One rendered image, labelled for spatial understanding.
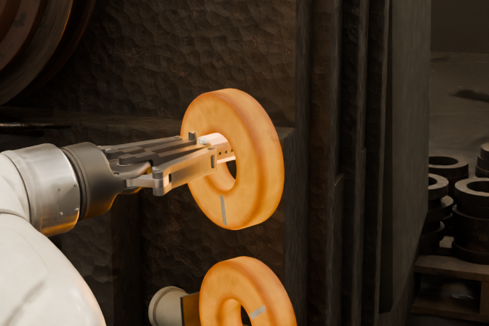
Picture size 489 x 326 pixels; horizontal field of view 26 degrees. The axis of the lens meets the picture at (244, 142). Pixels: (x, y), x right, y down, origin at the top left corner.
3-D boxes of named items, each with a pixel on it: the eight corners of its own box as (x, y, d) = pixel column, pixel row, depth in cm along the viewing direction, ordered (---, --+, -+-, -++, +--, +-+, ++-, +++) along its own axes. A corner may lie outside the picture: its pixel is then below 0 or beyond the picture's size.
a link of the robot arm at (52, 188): (36, 257, 99) (92, 241, 102) (26, 163, 96) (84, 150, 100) (-7, 231, 106) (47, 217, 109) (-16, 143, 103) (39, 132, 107)
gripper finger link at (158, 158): (114, 156, 107) (121, 158, 106) (207, 134, 113) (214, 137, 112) (117, 192, 108) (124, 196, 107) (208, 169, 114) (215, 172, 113)
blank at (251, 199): (194, 84, 122) (170, 89, 120) (278, 89, 110) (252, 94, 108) (210, 215, 125) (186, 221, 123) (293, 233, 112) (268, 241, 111)
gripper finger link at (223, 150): (193, 149, 112) (209, 155, 110) (231, 140, 115) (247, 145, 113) (193, 162, 113) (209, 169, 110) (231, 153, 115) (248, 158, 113)
